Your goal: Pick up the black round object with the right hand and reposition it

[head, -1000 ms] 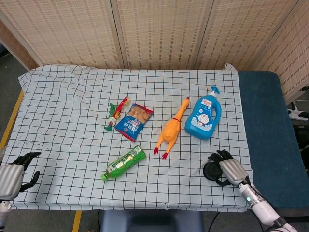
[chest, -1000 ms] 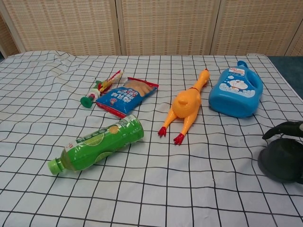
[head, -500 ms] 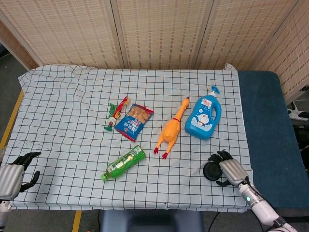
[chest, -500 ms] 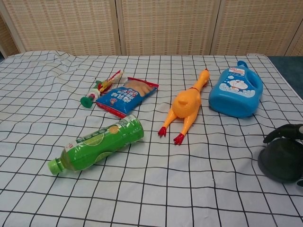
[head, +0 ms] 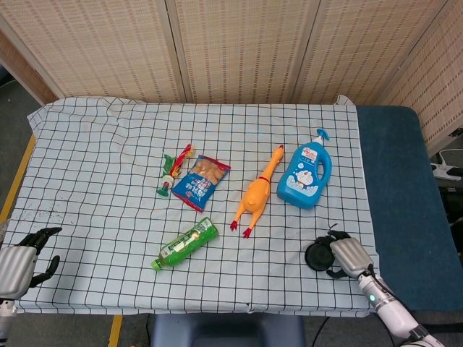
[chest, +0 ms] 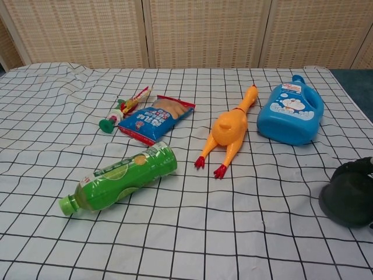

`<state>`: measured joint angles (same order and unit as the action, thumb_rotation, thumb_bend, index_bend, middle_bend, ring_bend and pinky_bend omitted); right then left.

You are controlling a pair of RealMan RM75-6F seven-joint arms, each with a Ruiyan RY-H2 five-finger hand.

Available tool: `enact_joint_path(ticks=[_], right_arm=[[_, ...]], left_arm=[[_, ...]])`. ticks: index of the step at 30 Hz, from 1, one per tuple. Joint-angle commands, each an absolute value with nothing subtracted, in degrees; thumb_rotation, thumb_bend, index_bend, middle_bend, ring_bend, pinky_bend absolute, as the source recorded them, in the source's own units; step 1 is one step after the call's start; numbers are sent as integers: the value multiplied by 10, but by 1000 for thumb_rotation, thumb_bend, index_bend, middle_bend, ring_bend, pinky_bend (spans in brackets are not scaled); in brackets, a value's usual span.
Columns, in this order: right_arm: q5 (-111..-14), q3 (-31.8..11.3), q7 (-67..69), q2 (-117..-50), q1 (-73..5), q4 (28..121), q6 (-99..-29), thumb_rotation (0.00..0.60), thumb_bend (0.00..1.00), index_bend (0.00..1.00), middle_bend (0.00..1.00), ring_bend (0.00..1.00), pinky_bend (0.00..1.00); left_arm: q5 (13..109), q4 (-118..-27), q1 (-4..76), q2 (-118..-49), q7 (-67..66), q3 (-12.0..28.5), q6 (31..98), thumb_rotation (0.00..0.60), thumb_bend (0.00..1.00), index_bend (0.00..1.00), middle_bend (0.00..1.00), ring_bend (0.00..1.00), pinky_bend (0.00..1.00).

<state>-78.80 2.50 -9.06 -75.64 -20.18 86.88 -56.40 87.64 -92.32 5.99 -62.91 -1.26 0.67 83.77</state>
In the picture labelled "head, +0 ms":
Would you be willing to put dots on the black round disc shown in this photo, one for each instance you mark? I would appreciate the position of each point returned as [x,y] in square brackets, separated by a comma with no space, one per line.
[318,256]

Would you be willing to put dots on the blue padded seat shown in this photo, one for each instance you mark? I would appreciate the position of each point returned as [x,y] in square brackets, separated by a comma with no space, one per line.
[228,330]

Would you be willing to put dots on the yellow rubber chicken toy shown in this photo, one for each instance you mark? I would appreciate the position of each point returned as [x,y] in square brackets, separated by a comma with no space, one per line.
[257,195]

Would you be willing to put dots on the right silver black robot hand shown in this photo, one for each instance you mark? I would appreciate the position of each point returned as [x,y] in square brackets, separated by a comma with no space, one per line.
[349,254]

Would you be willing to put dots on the green tea plastic bottle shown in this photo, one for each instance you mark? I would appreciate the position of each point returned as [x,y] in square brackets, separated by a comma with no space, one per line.
[188,242]

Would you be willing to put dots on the green red feather shuttlecock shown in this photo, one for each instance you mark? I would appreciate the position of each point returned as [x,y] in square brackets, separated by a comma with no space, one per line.
[170,173]

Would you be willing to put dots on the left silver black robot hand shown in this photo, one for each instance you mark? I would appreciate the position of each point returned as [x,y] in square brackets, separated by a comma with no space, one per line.
[16,267]

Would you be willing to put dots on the blue detergent pump bottle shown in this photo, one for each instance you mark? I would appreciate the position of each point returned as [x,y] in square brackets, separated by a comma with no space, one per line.
[304,177]

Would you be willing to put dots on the white power strip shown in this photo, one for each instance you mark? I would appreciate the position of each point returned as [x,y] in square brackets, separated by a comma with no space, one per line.
[446,170]

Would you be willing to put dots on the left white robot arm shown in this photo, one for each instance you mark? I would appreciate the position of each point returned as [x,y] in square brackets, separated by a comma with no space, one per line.
[5,320]

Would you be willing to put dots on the white black checked tablecloth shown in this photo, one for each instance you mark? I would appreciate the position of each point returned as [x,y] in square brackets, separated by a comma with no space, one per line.
[144,224]

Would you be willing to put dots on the beige woven folding screen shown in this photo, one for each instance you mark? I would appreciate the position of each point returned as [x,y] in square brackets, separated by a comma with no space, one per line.
[231,47]

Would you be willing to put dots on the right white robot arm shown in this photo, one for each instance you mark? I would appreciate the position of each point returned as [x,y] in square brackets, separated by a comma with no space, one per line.
[388,307]

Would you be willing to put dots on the blue red snack bag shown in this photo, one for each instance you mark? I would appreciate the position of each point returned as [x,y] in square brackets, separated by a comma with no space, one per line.
[200,180]

